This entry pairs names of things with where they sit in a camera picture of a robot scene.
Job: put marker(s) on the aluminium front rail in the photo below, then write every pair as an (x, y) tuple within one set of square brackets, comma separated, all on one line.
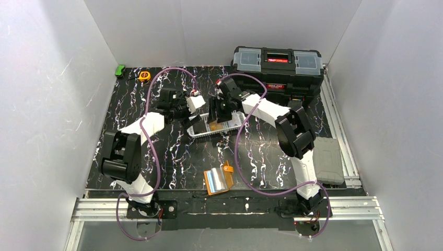
[(343, 208)]

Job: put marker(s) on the orange credit card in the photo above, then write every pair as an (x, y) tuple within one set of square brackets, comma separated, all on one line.
[(215, 126)]

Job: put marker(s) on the black red toolbox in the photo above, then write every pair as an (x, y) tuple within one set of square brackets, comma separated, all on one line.
[(291, 77)]

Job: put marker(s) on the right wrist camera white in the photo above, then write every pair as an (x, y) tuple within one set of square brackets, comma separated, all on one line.
[(217, 87)]

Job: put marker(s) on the aluminium rail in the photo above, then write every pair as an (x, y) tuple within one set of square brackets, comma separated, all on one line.
[(336, 126), (343, 208)]

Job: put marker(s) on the yellow tape measure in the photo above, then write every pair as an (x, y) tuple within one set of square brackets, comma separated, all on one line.
[(144, 76)]

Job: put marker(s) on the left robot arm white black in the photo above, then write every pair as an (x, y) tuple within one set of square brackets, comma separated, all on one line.
[(121, 154)]

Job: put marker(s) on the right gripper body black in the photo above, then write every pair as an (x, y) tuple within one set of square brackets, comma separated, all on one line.
[(221, 109)]

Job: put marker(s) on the white plastic basket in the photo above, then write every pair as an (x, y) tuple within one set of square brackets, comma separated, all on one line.
[(203, 128)]

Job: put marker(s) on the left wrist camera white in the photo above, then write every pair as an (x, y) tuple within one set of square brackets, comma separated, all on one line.
[(195, 101)]

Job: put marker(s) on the green small object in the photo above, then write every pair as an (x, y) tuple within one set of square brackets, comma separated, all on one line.
[(120, 70)]

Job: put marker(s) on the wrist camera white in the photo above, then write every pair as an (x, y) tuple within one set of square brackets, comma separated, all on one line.
[(217, 87), (195, 101)]

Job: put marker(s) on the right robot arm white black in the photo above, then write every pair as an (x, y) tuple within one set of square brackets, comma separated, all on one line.
[(294, 132)]

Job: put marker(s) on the aluminium right rail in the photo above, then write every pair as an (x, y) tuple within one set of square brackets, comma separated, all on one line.
[(336, 126)]

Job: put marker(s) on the grey plastic case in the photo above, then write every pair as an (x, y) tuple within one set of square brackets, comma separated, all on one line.
[(327, 161)]

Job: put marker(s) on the orange leather card holder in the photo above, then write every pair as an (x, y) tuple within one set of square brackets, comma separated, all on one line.
[(219, 180)]

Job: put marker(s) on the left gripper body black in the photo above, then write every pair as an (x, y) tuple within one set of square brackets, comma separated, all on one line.
[(183, 106)]

